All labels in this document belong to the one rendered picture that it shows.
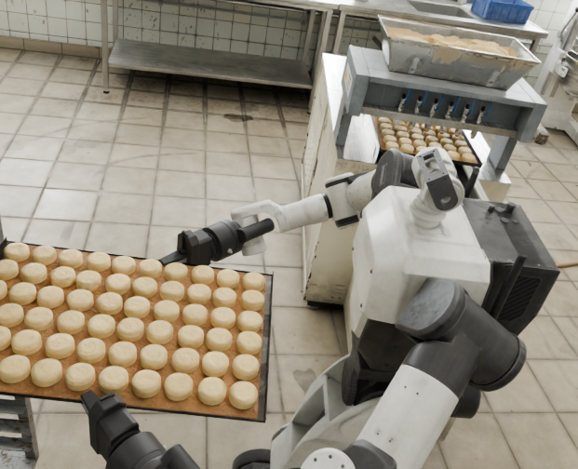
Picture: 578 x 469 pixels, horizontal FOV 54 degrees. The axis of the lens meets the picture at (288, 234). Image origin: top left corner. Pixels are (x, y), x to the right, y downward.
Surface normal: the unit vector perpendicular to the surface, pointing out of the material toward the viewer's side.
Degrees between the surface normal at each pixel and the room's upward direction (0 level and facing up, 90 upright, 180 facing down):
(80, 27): 90
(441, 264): 42
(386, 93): 90
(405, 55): 115
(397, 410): 36
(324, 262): 90
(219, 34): 90
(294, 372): 0
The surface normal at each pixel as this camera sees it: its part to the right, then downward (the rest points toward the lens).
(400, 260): -0.70, -0.23
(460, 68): -0.07, 0.87
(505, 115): 0.00, 0.58
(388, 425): -0.39, -0.56
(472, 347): 0.34, -0.11
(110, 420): 0.16, -0.81
